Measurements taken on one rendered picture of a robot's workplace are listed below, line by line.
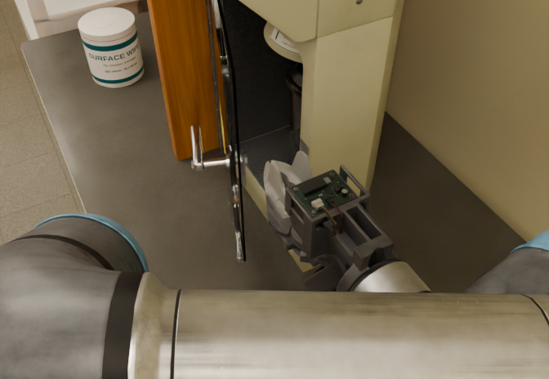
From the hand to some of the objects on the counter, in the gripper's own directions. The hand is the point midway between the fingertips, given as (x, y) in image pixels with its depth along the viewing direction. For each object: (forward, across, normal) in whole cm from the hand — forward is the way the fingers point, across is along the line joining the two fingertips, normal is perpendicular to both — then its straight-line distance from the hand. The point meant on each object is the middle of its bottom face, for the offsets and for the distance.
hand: (274, 173), depth 69 cm
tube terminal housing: (+21, -21, +34) cm, 45 cm away
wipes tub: (+80, +1, +34) cm, 87 cm away
